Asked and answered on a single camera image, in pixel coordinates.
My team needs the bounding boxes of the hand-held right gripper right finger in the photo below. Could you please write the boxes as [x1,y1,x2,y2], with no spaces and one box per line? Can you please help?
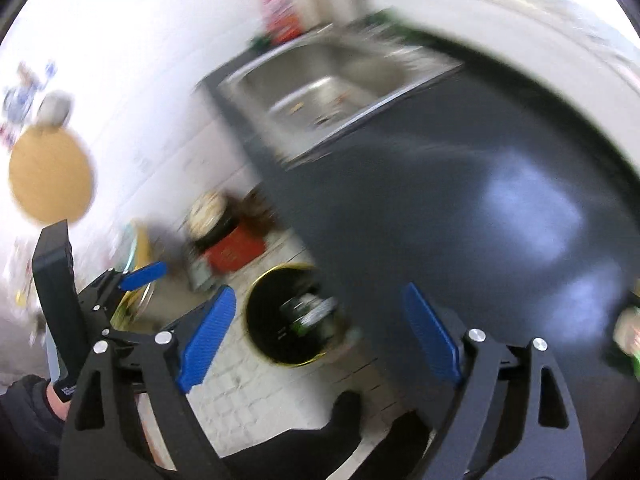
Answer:
[402,282,588,480]

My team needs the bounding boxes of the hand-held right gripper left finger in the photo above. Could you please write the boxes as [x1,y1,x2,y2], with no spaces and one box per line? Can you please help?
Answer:
[59,285,237,480]

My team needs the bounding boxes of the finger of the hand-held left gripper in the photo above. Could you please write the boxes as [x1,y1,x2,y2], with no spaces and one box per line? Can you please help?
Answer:
[107,261,169,306]

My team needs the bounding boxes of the black trash can yellow rim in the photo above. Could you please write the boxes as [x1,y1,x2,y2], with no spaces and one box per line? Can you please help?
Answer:
[242,262,352,367]

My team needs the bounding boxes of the person's left forearm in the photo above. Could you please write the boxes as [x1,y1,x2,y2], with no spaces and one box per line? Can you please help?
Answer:
[0,375,71,480]

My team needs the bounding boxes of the yellow rimmed basin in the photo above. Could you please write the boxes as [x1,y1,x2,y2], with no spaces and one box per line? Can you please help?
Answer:
[111,224,157,328]

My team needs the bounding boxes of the red round object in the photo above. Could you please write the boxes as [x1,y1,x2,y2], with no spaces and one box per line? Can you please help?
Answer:
[204,224,267,274]

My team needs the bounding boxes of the green white bottle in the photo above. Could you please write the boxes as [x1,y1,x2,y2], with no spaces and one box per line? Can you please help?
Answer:
[279,294,343,353]

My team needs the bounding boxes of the round wooden board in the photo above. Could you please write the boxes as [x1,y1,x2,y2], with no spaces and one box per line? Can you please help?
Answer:
[8,127,97,226]

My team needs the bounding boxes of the green white packet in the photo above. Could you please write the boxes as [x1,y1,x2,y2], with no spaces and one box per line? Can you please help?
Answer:
[611,280,640,380]

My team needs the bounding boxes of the stainless steel sink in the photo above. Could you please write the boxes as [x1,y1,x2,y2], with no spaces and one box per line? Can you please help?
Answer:
[219,39,465,162]

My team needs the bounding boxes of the red dish soap bottle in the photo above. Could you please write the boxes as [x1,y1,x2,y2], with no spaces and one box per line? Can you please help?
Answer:
[259,0,303,45]

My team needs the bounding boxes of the blue white wall sticker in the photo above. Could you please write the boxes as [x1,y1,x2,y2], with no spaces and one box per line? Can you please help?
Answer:
[1,61,57,128]

